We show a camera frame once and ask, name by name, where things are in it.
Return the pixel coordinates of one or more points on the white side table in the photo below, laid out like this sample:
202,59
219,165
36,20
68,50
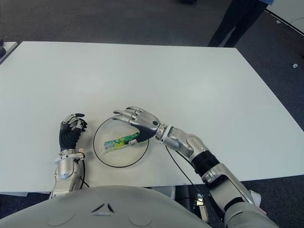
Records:
9,48

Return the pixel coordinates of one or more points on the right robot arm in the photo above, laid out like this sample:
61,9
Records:
209,166

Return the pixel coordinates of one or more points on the person legs dark trousers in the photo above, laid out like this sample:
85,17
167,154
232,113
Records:
237,21

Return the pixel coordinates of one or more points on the white background table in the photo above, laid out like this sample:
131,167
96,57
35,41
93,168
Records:
288,12

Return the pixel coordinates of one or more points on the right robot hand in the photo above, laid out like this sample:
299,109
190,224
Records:
145,122

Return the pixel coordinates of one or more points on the small white floor object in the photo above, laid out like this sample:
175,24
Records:
294,65

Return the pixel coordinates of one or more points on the grey robot torso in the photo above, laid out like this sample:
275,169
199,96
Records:
102,209

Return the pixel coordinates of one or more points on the white plate black rim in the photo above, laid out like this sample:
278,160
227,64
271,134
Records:
118,156

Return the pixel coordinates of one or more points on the metal bracket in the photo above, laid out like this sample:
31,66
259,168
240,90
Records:
200,199

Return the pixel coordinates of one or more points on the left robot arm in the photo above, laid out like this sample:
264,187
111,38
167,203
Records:
64,166

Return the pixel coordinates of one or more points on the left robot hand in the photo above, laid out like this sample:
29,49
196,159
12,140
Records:
69,139

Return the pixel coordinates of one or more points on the green toothpaste tube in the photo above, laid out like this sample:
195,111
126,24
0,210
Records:
118,142

